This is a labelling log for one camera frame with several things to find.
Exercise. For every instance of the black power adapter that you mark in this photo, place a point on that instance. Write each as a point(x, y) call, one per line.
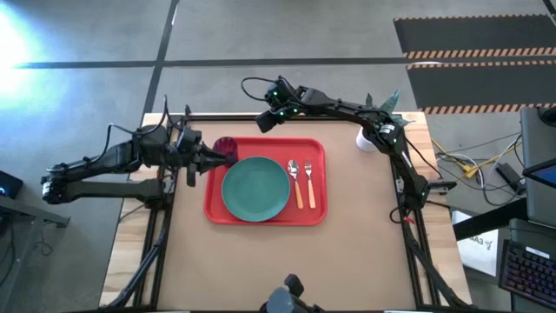
point(506, 174)

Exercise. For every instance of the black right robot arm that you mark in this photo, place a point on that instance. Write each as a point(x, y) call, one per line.
point(408, 169)

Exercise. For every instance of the backlit black keyboard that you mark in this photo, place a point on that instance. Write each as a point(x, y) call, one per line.
point(527, 274)

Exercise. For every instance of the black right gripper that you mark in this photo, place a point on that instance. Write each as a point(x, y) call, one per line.
point(290, 111)

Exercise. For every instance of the black aluminium table frame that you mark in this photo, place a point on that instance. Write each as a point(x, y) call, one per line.
point(226, 117)

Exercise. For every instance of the black device with blue light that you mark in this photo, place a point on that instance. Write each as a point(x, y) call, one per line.
point(8, 184)

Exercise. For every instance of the purple patterned cup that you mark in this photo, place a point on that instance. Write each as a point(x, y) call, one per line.
point(225, 148)

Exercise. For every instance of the grey table camera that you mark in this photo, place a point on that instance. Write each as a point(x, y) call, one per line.
point(282, 302)

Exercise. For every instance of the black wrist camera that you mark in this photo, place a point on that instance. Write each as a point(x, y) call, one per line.
point(276, 93)
point(187, 138)

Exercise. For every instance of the grey side desk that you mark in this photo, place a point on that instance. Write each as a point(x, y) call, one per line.
point(17, 208)

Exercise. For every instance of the beige table mat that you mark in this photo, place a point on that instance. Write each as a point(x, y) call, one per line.
point(282, 261)

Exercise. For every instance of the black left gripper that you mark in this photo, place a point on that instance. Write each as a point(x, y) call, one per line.
point(191, 158)

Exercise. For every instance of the white paper bag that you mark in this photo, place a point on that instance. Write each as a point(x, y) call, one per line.
point(478, 252)

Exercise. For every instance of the green round plate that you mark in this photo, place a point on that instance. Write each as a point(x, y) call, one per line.
point(256, 189)

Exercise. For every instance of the grey laptop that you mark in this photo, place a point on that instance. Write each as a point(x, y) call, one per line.
point(538, 139)

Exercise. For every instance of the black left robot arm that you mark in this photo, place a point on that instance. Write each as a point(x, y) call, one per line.
point(108, 158)

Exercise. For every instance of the red plastic tray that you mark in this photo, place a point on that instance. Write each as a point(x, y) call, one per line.
point(260, 145)

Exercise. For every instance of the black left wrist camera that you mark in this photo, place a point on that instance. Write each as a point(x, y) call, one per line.
point(187, 138)

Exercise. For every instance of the green snake plant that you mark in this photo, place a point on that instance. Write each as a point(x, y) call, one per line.
point(388, 104)

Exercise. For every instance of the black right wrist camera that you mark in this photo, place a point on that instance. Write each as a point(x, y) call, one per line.
point(276, 93)

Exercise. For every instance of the black hazard-striped floor mat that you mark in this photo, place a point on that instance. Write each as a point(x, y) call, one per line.
point(478, 35)
point(478, 84)

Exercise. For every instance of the black desk leg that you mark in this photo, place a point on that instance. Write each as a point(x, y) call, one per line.
point(491, 219)

